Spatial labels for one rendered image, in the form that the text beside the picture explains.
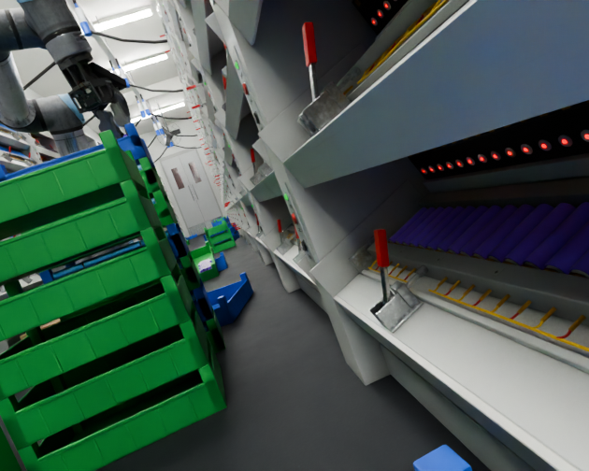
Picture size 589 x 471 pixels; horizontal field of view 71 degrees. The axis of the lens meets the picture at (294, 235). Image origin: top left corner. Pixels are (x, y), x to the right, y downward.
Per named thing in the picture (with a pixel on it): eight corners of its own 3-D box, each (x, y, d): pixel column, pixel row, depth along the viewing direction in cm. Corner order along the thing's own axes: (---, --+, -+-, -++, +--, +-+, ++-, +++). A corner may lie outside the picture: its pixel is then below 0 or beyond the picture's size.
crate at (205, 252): (219, 275, 220) (214, 263, 216) (182, 290, 217) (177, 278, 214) (212, 251, 246) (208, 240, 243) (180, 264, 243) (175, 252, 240)
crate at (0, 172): (6, 203, 87) (-10, 166, 86) (41, 206, 106) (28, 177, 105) (147, 155, 93) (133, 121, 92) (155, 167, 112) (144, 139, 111)
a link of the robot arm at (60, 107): (95, 268, 188) (28, 98, 155) (134, 254, 196) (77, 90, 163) (102, 281, 176) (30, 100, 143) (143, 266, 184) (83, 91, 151)
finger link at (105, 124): (105, 149, 104) (86, 114, 101) (118, 144, 110) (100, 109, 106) (115, 146, 103) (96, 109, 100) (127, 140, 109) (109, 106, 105)
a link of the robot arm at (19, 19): (9, 17, 105) (6, -2, 95) (58, 12, 111) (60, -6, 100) (24, 55, 108) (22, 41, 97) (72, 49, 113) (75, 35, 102)
